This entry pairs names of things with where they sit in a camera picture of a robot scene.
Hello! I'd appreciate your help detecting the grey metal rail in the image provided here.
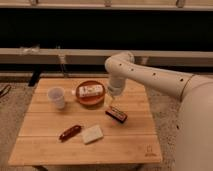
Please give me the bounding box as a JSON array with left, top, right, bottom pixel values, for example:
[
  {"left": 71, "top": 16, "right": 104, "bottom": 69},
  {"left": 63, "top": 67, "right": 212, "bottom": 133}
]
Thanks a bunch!
[{"left": 0, "top": 48, "right": 213, "bottom": 67}]

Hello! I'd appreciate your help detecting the red brown sausage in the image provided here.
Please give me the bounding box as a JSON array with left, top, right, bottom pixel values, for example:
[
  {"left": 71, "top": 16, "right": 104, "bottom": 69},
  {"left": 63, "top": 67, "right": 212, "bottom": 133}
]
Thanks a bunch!
[{"left": 59, "top": 125, "right": 82, "bottom": 141}]

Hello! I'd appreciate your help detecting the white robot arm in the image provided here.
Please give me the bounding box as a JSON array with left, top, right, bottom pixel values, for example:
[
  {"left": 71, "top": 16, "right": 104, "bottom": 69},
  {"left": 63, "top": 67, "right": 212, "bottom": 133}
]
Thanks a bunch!
[{"left": 105, "top": 51, "right": 213, "bottom": 171}]

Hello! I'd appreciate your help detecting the wooden table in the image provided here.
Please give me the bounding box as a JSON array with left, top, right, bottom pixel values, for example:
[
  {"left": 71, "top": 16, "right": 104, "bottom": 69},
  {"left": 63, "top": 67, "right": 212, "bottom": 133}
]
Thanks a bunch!
[{"left": 9, "top": 78, "right": 162, "bottom": 166}]

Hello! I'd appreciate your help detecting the brown wooden bowl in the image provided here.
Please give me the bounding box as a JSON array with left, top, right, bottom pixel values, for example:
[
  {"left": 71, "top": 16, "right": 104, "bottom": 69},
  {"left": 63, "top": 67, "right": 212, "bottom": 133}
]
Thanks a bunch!
[{"left": 76, "top": 80, "right": 105, "bottom": 106}]

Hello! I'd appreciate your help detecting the white sponge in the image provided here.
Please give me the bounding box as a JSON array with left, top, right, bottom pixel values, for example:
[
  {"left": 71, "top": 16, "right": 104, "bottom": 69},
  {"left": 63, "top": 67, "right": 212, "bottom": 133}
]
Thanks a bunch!
[{"left": 81, "top": 125, "right": 103, "bottom": 144}]

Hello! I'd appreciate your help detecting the white box in bowl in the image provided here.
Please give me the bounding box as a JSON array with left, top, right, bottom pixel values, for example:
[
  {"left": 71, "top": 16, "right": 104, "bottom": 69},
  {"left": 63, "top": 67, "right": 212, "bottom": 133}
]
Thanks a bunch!
[{"left": 79, "top": 85, "right": 103, "bottom": 97}]

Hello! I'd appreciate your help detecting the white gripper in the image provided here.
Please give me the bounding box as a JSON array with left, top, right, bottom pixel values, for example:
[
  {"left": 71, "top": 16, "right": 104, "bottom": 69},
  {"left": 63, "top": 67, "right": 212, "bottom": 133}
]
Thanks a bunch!
[{"left": 104, "top": 77, "right": 125, "bottom": 107}]

